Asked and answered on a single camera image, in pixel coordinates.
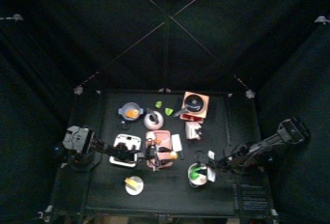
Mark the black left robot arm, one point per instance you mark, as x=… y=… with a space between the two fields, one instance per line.
x=82 y=141

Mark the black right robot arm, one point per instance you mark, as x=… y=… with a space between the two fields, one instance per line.
x=274 y=139

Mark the green toy vegetable in pot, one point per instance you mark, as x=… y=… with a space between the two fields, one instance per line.
x=198 y=172

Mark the silver toy pot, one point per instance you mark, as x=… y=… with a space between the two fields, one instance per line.
x=196 y=175

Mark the yellow toy corn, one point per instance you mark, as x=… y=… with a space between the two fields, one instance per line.
x=130 y=182

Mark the white toy knife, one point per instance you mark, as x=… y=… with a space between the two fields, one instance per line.
x=176 y=143

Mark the red white toy box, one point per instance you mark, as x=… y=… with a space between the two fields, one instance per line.
x=192 y=130

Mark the white round plate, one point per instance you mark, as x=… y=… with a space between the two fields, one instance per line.
x=136 y=187

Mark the small green toy vegetable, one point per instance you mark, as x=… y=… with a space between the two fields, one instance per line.
x=158 y=104
x=168 y=111

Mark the white text table label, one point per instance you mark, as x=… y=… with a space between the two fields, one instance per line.
x=253 y=199

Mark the orange toy food piece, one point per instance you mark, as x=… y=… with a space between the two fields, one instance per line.
x=132 y=114

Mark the orange toy stove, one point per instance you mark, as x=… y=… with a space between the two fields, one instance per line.
x=202 y=112

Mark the black toy frying pan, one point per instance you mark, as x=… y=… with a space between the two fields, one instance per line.
x=192 y=103

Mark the grey frame clamp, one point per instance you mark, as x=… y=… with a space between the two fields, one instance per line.
x=163 y=90
x=321 y=19
x=16 y=17
x=250 y=93
x=78 y=89

